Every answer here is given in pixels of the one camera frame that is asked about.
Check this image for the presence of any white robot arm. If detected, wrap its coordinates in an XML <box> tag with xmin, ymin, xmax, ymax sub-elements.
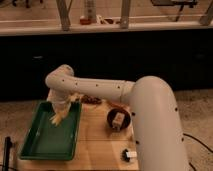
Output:
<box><xmin>45</xmin><ymin>65</ymin><xmax>189</xmax><ymax>171</ymax></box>

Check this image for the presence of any bunch of dark grapes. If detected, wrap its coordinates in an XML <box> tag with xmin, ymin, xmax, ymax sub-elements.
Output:
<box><xmin>81</xmin><ymin>95</ymin><xmax>102</xmax><ymax>104</ymax></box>

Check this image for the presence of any black bowl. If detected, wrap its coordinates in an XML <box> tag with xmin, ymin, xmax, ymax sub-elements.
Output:
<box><xmin>107</xmin><ymin>108</ymin><xmax>131</xmax><ymax>131</ymax></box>

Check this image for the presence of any beige block in bowl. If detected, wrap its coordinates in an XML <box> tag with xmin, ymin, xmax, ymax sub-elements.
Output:
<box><xmin>112</xmin><ymin>112</ymin><xmax>125</xmax><ymax>130</ymax></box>

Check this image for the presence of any red object on shelf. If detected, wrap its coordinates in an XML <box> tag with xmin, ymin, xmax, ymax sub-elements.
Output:
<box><xmin>79</xmin><ymin>16</ymin><xmax>92</xmax><ymax>25</ymax></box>

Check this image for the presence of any white bottle on shelf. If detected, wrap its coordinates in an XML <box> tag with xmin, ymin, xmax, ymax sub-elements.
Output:
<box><xmin>84</xmin><ymin>0</ymin><xmax>97</xmax><ymax>23</ymax></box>

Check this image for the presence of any green plastic tray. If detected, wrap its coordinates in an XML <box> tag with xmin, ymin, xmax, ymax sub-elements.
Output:
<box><xmin>19</xmin><ymin>101</ymin><xmax>82</xmax><ymax>161</ymax></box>

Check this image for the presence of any black stand at left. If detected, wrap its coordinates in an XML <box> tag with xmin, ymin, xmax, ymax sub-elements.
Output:
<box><xmin>2</xmin><ymin>136</ymin><xmax>12</xmax><ymax>171</ymax></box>

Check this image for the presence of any white handled black brush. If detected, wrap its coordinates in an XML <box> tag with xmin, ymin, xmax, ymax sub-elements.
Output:
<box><xmin>121</xmin><ymin>149</ymin><xmax>137</xmax><ymax>162</ymax></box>

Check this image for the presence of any black cable on floor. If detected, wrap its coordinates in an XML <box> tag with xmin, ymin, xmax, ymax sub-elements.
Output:
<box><xmin>182</xmin><ymin>132</ymin><xmax>213</xmax><ymax>171</ymax></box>

